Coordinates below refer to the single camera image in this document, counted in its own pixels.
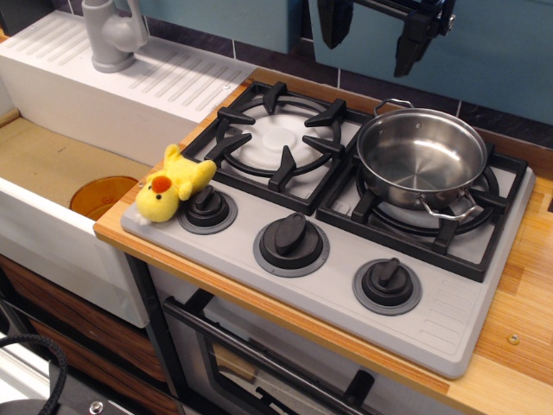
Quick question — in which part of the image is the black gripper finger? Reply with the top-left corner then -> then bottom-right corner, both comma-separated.
394,16 -> 441,78
317,0 -> 353,49

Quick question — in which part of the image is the black stove knob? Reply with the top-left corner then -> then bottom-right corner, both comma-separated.
253,213 -> 330,278
353,258 -> 423,316
177,186 -> 238,235

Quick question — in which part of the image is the black right stove knob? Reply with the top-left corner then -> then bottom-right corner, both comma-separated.
353,258 -> 423,316

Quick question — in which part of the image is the black left burner grate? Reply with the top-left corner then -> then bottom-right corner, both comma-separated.
182,81 -> 371,215

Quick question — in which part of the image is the grey toy stove top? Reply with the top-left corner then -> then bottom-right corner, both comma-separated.
119,80 -> 537,380

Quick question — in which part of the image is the black left stove knob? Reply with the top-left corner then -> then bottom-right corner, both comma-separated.
177,186 -> 238,235

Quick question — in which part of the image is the stainless steel pan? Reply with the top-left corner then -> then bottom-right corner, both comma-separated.
356,99 -> 488,221

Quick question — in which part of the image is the oven door with handle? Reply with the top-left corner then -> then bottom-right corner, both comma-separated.
162,288 -> 390,415

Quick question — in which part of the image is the wooden drawer cabinet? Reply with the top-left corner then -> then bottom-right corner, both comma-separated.
1,257 -> 182,414

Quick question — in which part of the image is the grey toy faucet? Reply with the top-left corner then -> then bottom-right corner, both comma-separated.
82,0 -> 149,73

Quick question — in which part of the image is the black braided cable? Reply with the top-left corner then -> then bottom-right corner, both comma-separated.
0,333 -> 69,415

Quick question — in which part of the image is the white toy sink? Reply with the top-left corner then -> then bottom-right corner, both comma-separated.
1,11 -> 253,328

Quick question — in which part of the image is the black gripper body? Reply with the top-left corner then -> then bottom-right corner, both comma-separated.
354,0 -> 456,33

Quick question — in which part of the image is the orange plastic plate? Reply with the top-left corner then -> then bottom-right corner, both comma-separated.
69,176 -> 137,220

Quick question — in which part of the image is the black burner grate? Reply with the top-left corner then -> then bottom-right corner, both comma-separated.
182,81 -> 371,215
316,141 -> 528,282

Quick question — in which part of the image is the black middle stove knob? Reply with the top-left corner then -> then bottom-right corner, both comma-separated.
253,213 -> 330,278

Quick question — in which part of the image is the yellow stuffed duck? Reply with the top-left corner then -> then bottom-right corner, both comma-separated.
135,144 -> 217,225

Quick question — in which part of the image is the black right burner grate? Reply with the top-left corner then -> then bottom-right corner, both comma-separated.
316,141 -> 528,282

